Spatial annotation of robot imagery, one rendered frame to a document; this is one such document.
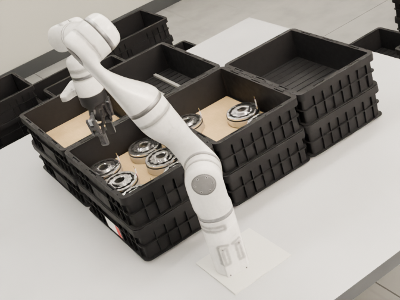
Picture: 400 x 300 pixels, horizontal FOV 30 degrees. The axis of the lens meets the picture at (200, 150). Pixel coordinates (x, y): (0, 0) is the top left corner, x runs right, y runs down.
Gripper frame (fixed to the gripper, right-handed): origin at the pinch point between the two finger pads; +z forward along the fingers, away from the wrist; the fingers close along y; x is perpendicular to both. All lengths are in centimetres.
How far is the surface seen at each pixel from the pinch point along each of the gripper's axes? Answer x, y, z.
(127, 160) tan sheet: 3.8, 12.6, 17.1
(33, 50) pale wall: 184, 285, 84
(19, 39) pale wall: 188, 280, 72
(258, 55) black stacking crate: -34, 57, 10
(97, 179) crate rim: 1.7, -11.5, 7.1
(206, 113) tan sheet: -17.6, 35.0, 17.1
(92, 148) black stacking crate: 12.3, 10.7, 10.2
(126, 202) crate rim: -9.5, -21.6, 8.4
